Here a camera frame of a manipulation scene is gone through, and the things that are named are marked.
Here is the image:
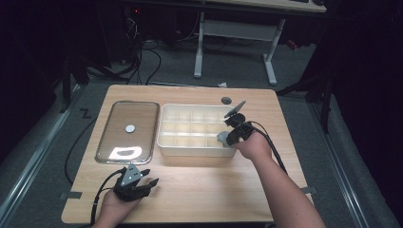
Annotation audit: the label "thin black floor cable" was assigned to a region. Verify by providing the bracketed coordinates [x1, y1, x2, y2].
[64, 116, 99, 185]

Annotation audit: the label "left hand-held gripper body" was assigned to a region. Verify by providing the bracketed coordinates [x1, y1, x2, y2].
[112, 162, 150, 203]

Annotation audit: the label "black floor cables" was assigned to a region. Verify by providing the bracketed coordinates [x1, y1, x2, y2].
[125, 12, 163, 86]

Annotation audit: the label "grey sock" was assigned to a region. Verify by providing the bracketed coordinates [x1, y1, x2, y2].
[216, 130, 231, 148]

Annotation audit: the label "white compartment storage box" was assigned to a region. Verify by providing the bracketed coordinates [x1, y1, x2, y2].
[156, 103, 241, 159]

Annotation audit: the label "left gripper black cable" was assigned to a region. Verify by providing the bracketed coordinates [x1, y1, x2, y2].
[89, 166, 127, 228]

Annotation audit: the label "desk with white legs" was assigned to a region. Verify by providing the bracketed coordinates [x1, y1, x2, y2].
[193, 0, 328, 86]

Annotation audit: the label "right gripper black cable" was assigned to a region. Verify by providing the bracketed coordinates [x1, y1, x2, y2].
[244, 120, 289, 176]

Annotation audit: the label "clear plastic box lid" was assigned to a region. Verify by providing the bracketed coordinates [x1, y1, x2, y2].
[95, 100, 161, 165]

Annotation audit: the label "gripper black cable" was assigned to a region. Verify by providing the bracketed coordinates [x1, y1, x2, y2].
[244, 120, 289, 176]
[89, 166, 127, 228]

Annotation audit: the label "person's left hand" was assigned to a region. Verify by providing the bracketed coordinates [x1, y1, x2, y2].
[99, 189, 143, 227]

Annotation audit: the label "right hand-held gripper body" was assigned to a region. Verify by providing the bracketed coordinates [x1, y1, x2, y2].
[223, 99, 257, 145]

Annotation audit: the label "person's right hand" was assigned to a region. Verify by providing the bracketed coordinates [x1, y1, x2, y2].
[232, 130, 274, 163]

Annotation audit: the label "metal floor rail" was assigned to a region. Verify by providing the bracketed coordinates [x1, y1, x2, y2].
[0, 85, 83, 222]
[307, 101, 371, 228]

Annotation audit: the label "black metal stand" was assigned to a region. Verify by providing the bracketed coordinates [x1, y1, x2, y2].
[59, 51, 129, 114]
[276, 60, 336, 135]

